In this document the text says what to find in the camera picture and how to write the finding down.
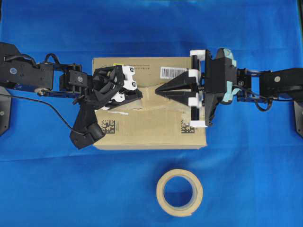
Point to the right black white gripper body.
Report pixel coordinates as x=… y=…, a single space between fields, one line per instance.
x=215 y=78

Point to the beige masking tape roll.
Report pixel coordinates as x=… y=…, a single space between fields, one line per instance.
x=196 y=198

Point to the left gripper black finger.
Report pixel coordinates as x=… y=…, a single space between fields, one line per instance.
x=124 y=97

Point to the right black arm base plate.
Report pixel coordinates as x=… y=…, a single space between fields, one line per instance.
x=298 y=111

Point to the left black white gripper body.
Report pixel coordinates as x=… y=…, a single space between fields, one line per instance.
x=102 y=86

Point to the brown cardboard box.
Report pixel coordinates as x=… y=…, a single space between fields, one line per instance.
x=129 y=127

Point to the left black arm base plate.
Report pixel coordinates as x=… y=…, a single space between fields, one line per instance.
x=5 y=108

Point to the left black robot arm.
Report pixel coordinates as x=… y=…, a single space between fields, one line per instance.
x=49 y=78

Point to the blue table cloth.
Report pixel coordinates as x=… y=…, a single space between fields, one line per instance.
x=251 y=169

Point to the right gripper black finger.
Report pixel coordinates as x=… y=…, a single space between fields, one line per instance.
x=185 y=81
x=183 y=97

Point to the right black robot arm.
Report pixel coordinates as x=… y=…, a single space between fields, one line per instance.
x=264 y=87

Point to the beige cut tape piece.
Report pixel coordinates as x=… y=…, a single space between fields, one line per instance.
x=151 y=100

